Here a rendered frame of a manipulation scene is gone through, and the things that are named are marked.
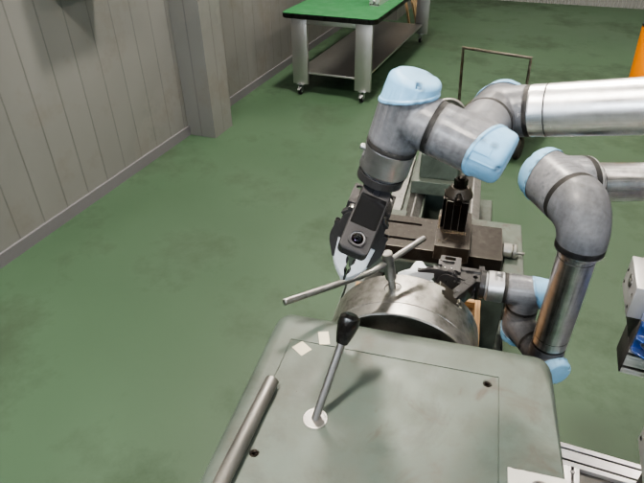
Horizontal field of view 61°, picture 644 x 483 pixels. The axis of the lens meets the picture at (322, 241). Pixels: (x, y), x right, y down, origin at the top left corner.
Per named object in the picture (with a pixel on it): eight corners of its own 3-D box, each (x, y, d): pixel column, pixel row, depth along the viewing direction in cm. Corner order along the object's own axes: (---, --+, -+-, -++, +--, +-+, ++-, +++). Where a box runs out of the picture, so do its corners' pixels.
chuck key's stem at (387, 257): (394, 293, 111) (386, 247, 105) (402, 298, 110) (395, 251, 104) (386, 299, 110) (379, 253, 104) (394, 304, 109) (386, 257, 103)
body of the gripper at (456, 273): (435, 277, 143) (482, 284, 140) (431, 297, 136) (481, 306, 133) (438, 253, 138) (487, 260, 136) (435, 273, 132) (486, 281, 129)
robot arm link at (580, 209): (646, 199, 98) (576, 383, 126) (608, 172, 107) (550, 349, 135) (587, 207, 96) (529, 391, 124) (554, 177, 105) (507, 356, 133)
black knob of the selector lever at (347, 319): (356, 352, 78) (356, 327, 75) (333, 347, 79) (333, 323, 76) (361, 332, 81) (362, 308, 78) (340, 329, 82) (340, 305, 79)
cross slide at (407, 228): (499, 272, 162) (502, 261, 159) (357, 252, 171) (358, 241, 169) (499, 239, 176) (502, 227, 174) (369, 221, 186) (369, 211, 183)
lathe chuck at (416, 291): (480, 418, 116) (473, 303, 100) (338, 405, 126) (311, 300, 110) (481, 385, 124) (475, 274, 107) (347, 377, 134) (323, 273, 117)
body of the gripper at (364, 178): (387, 225, 93) (410, 165, 85) (378, 254, 86) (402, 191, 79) (344, 210, 93) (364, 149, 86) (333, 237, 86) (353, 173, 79)
